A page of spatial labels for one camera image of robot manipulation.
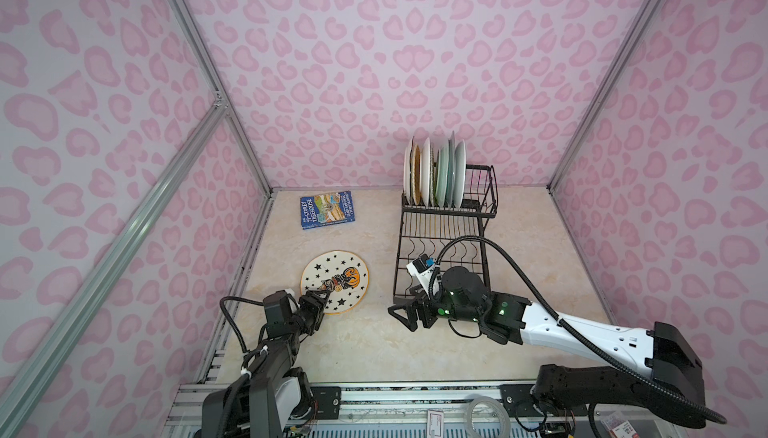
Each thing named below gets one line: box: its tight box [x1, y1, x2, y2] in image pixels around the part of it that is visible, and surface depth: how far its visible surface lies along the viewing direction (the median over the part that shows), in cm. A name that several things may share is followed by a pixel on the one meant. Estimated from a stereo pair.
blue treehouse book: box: [300, 190, 356, 230], surface depth 112 cm
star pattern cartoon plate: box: [300, 250, 370, 315], surface depth 97 cm
